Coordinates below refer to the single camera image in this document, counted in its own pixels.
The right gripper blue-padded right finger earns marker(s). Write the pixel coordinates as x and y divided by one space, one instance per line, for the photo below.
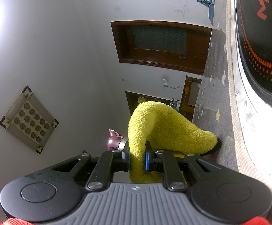
153 160

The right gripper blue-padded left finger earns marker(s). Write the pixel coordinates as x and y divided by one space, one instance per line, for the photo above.
121 159

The pink metallic thermos bottle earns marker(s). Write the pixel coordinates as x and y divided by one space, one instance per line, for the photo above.
116 141

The yellow microfiber cloth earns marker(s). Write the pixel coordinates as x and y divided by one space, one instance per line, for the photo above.
186 138

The dark wooden shelf unit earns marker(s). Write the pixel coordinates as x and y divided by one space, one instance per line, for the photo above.
145 100

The brown wooden side table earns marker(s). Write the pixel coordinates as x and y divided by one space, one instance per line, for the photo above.
189 97

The light green electric kettle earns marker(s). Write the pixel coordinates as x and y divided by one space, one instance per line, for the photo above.
175 104

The grey star-patterned mattress cover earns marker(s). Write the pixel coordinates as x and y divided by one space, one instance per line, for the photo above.
212 108

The square ceiling light fixture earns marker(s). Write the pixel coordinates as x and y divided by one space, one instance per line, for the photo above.
29 121

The brown wooden door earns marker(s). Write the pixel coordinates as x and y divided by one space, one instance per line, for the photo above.
170 45

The white wall socket with cable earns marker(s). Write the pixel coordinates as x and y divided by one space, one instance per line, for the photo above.
165 84

